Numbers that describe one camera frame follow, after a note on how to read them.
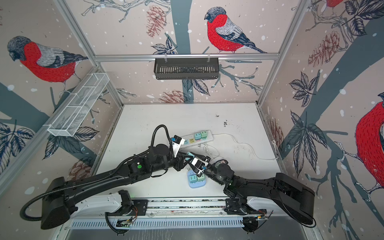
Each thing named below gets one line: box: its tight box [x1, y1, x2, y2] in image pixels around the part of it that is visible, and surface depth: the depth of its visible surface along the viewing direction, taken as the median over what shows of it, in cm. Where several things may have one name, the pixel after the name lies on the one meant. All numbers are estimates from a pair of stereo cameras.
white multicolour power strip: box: [180, 130, 214, 148], surface depth 97 cm
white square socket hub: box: [215, 160, 227, 169], surface depth 64 cm
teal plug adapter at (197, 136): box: [194, 132, 202, 140], surface depth 96 cm
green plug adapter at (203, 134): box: [200, 131, 207, 139], surface depth 97 cm
